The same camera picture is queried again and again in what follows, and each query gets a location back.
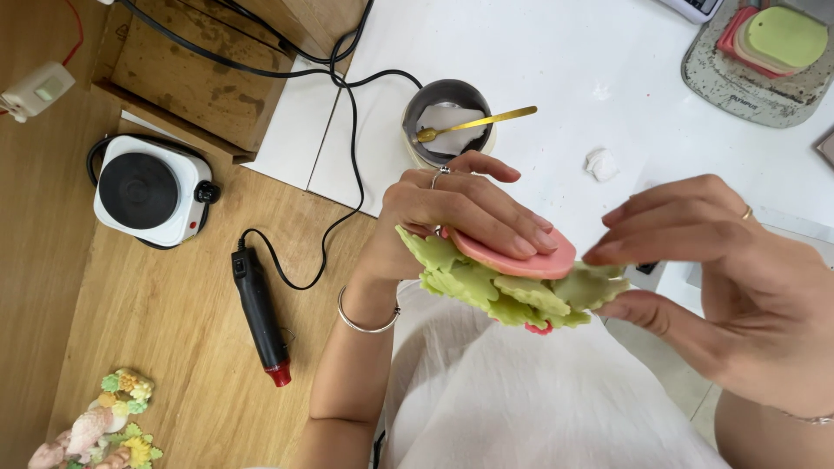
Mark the person's left hand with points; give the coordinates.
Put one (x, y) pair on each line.
(423, 208)

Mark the person's right hand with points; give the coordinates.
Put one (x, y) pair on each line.
(769, 293)

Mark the bunch of green wax leaves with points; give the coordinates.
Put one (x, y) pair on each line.
(482, 286)

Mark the pink wax disc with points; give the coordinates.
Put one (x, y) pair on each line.
(521, 264)

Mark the metal cup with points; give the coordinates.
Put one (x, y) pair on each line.
(417, 146)

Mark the white paper piece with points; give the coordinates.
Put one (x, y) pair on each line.
(453, 130)

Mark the gold spoon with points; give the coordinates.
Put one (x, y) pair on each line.
(482, 121)

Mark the silver bangle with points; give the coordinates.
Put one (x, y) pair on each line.
(365, 327)

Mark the white tile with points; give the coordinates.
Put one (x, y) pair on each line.
(296, 133)

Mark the small red wax piece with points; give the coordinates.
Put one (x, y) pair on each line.
(539, 329)

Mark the crumpled white tissue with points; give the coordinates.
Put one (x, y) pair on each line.
(601, 165)

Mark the black heat gun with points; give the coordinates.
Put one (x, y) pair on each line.
(260, 319)

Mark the grey speckled tray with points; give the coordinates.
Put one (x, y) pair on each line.
(736, 91)

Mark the person's white garment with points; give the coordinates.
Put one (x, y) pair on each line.
(521, 397)

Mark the cream wax disc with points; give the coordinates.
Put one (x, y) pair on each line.
(749, 57)

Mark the green wax disc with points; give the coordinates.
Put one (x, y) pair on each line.
(788, 36)

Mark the wooden box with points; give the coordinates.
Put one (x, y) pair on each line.
(195, 84)

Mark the white electric hot plate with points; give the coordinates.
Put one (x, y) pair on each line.
(143, 192)

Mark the white calculator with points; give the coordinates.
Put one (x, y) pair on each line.
(694, 8)

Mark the wax flower arrangement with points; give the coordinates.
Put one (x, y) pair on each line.
(104, 430)

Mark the white power switch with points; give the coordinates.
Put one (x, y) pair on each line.
(39, 90)

